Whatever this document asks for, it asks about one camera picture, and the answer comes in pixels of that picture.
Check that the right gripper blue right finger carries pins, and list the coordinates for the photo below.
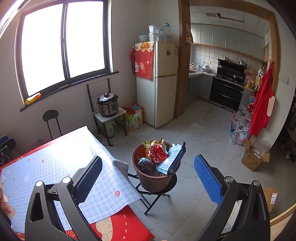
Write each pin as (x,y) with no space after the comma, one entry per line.
(208,179)

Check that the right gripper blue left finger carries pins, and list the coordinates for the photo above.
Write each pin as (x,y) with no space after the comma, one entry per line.
(85,178)

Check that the blue and white carton box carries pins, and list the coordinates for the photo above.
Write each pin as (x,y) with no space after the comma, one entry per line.
(171,163)

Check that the red snack bag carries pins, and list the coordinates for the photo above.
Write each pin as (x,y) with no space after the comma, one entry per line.
(157,153)

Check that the brown gold snack bag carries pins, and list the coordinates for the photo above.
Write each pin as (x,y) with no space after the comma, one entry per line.
(148,144)

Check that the brown plastic trash bucket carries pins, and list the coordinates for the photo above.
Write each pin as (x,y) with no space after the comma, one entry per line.
(150,183)

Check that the black kitchen stove unit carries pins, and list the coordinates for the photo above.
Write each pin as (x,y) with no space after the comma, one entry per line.
(228,85)

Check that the blue plaid tablecloth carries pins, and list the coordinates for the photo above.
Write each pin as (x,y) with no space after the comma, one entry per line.
(61,158)

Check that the open cardboard box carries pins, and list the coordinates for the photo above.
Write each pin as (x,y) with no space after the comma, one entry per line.
(251,159)

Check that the yellow orange item on sill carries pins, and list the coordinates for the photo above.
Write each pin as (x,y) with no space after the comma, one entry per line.
(33,98)

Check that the black folding stool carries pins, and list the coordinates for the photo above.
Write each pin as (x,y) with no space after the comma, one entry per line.
(149,199)

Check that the plastic bags on floor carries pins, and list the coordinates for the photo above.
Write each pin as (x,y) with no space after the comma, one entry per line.
(240,125)

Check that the green thermos kettle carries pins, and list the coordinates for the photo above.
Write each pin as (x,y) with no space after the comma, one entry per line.
(110,128)

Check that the small white side table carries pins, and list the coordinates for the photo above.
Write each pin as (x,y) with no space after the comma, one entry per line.
(94,90)

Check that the electric pressure cooker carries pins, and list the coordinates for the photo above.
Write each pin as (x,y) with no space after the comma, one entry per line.
(108,104)

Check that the green shopping bag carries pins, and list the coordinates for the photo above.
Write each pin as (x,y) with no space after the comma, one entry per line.
(133,117)

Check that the red hanging garment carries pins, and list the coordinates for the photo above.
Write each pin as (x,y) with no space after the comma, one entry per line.
(260,119)

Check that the cream two-door refrigerator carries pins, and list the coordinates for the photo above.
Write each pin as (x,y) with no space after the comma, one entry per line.
(158,95)

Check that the dark framed window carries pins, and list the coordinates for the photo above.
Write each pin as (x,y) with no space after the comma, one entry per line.
(62,44)

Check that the red cloth fridge cover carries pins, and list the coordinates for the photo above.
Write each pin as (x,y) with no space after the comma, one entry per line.
(142,57)

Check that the white containers on fridge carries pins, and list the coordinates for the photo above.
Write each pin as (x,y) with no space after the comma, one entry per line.
(156,33)

